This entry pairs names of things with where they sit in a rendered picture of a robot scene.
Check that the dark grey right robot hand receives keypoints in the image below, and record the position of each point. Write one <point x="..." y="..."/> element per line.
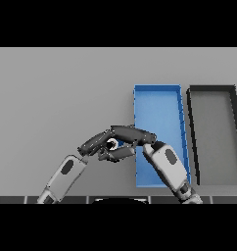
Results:
<point x="133" y="134"/>

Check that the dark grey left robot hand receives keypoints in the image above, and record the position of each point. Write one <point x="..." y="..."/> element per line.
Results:
<point x="94" y="142"/>

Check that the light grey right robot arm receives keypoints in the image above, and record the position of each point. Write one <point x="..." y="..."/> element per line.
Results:
<point x="167" y="163"/>

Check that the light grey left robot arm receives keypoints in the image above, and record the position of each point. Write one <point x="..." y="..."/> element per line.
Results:
<point x="70" y="171"/>

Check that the blue bin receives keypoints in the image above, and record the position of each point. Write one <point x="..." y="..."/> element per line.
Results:
<point x="156" y="108"/>

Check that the dark grey bin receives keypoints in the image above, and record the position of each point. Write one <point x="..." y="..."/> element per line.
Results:
<point x="215" y="130"/>

